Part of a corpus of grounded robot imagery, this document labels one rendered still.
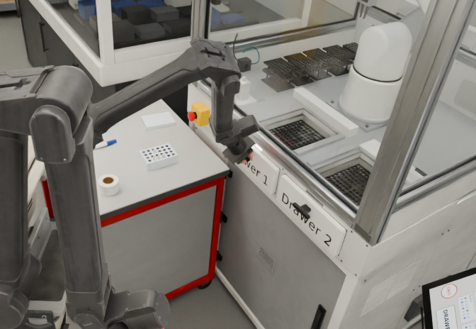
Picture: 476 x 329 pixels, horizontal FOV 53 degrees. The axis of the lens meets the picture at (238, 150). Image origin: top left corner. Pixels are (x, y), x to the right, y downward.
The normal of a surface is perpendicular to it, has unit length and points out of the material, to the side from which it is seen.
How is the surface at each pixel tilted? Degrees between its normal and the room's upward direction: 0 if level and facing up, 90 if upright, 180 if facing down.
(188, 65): 49
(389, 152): 90
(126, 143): 0
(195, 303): 0
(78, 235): 90
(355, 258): 90
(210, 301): 0
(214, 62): 39
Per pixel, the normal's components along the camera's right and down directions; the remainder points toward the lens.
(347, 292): -0.82, 0.27
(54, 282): 0.10, -0.79
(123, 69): 0.56, 0.54
